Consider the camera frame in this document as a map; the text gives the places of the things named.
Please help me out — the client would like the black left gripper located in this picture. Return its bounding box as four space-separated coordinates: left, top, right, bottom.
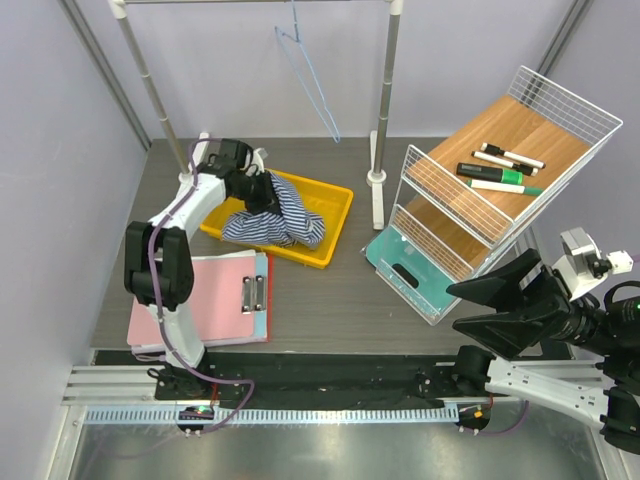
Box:
232 169 287 218

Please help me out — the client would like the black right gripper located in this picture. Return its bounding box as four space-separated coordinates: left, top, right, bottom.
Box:
441 244 620 356

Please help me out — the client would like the blue white striped tank top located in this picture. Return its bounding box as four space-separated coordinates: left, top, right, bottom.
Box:
222 170 326 250

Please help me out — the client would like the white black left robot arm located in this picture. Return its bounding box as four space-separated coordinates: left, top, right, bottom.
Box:
124 137 279 399

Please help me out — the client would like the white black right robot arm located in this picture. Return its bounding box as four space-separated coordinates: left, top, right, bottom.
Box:
447 249 639 454

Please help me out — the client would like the yellow plastic tray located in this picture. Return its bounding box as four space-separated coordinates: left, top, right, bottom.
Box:
200 170 354 269

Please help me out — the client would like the pink clipboard with papers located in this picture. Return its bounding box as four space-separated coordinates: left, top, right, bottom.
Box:
125 249 275 351

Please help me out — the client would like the metal clothes rack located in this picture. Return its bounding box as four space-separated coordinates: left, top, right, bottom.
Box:
109 1 404 230

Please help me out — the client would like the white marker green cap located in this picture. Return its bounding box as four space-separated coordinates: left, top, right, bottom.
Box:
466 179 544 197

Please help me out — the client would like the white marker black cap lower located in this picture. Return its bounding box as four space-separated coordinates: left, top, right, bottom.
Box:
471 151 539 176

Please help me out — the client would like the white marker black cap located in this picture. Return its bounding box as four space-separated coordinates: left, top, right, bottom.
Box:
471 151 539 176
481 142 546 169

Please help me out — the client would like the green black highlighter marker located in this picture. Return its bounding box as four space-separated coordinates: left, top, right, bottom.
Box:
456 163 524 185

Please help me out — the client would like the white marker black cap upper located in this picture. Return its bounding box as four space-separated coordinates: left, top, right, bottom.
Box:
481 142 546 169

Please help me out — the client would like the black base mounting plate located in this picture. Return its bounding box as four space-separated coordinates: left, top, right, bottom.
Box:
153 352 501 404

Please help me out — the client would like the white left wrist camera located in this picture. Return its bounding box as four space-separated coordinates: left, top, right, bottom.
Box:
250 147 268 174

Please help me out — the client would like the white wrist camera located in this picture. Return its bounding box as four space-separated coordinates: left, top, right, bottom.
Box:
250 147 268 174
552 227 636 301

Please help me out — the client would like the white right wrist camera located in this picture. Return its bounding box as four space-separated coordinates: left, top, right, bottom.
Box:
552 227 636 301

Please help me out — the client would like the teal box with handle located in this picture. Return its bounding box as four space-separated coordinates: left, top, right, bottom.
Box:
362 227 457 325

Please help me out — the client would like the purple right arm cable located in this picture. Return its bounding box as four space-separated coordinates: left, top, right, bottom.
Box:
459 252 640 439

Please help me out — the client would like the white wire shelf rack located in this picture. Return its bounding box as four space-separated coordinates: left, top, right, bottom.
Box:
384 66 623 284

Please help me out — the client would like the white slotted cable duct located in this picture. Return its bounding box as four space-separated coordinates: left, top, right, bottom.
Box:
84 404 459 427

